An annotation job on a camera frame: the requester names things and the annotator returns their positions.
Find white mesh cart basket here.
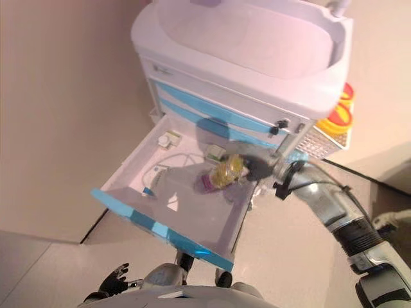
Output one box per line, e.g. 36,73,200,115
295,121,351,160

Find white and blue medicine box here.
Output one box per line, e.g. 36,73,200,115
141,165,166,197

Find grey left robot leg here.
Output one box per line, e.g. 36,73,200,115
141,250,195,287

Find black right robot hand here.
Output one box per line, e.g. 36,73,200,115
237,143,283,182

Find clear bottle of yellow capsules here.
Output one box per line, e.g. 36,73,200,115
208,153,245,191

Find white tube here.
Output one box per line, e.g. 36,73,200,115
143,153,206,181

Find grey robot leg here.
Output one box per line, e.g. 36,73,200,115
141,250,195,287
214,271,261,298

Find blue front cart drawer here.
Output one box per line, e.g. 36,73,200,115
150,78,290,135
157,96,281,149

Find grey robot torso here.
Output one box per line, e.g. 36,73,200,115
83,284,267,308

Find white medical cart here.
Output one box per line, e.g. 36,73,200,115
131,0,354,206

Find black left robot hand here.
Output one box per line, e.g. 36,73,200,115
99,262,144,298

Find black cart keys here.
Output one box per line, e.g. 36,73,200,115
268,119,290,136

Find yellow red-lid sharps container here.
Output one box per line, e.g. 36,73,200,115
316,99,354,134
342,81,356,104

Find green and white medicine box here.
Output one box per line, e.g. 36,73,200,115
205,144,227,163

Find grey right robot leg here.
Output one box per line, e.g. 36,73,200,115
214,271,261,298

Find purple and white medicine box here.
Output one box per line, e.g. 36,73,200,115
195,175,226,195

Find blue front medicine drawer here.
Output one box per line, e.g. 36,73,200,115
90,115,258,271

